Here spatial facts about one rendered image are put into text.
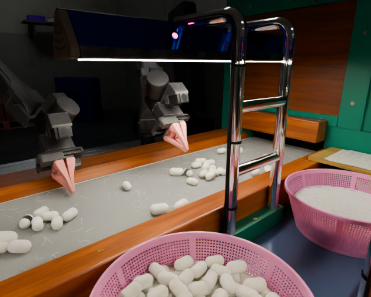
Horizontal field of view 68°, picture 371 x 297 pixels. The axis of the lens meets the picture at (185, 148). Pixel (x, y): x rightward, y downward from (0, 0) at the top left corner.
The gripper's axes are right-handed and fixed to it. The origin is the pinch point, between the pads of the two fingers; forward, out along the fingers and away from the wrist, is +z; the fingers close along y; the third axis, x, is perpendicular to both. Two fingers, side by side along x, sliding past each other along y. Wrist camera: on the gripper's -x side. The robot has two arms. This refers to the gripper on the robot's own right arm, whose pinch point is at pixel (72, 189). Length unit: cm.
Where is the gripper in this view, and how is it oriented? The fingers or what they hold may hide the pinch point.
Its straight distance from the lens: 69.0
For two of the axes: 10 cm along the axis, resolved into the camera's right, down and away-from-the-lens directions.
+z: 4.9, 7.9, -3.7
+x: -4.2, 5.8, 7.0
